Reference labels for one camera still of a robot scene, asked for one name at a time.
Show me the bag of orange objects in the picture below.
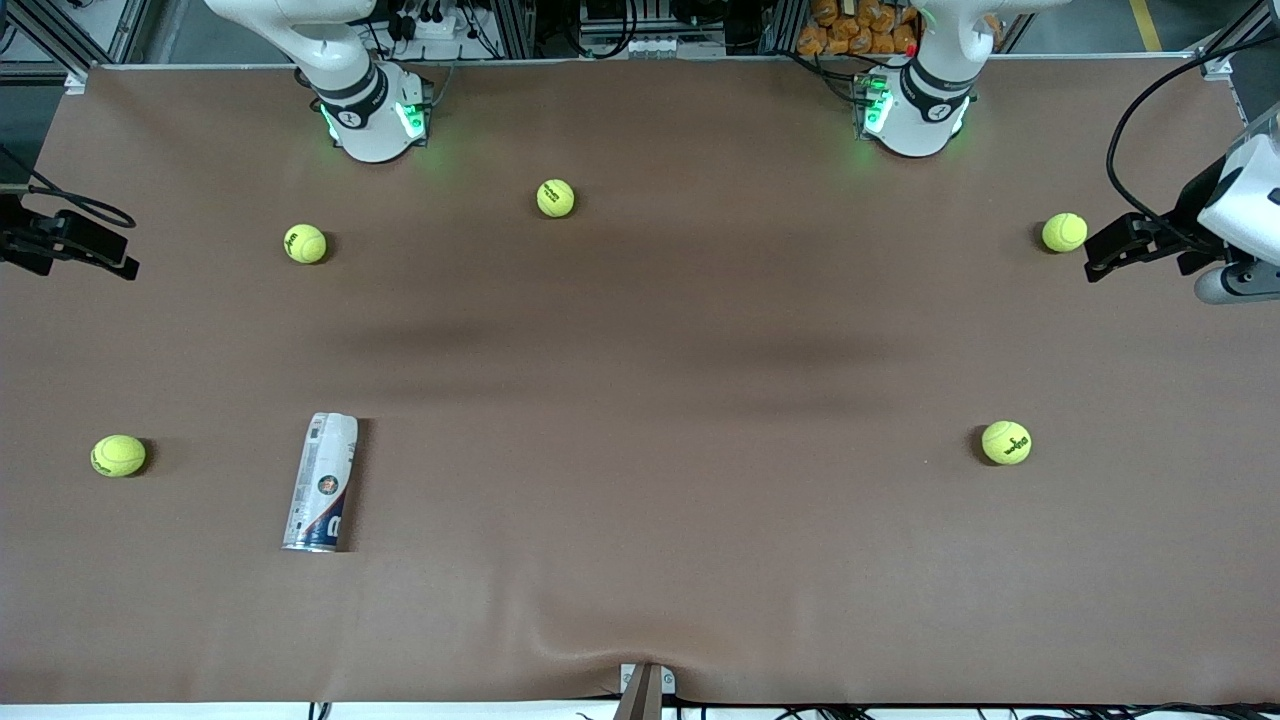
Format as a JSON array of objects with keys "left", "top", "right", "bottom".
[{"left": 797, "top": 0, "right": 922, "bottom": 57}]

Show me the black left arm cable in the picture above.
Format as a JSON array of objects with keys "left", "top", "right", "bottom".
[{"left": 1104, "top": 33, "right": 1280, "bottom": 251}]

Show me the white blue tennis ball can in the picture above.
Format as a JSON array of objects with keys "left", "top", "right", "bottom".
[{"left": 281, "top": 411, "right": 359, "bottom": 554}]

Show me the white terminal block row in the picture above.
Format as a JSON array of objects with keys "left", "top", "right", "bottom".
[{"left": 580, "top": 34, "right": 723, "bottom": 60}]

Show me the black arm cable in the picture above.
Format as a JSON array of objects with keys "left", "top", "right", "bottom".
[
  {"left": 1104, "top": 33, "right": 1280, "bottom": 251},
  {"left": 0, "top": 145, "right": 137, "bottom": 231}
]

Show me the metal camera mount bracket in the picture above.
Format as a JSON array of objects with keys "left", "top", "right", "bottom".
[{"left": 612, "top": 662, "right": 677, "bottom": 720}]

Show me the brown table cover mat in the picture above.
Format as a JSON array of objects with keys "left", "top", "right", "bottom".
[{"left": 0, "top": 60, "right": 1280, "bottom": 707}]

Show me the grey aluminium frame rail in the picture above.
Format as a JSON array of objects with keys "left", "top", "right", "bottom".
[
  {"left": 1195, "top": 0, "right": 1280, "bottom": 83},
  {"left": 0, "top": 0, "right": 153, "bottom": 87}
]

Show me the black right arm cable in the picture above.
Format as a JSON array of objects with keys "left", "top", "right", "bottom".
[{"left": 0, "top": 145, "right": 137, "bottom": 231}]

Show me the white power strip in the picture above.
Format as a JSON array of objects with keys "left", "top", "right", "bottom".
[{"left": 385, "top": 8, "right": 463, "bottom": 43}]

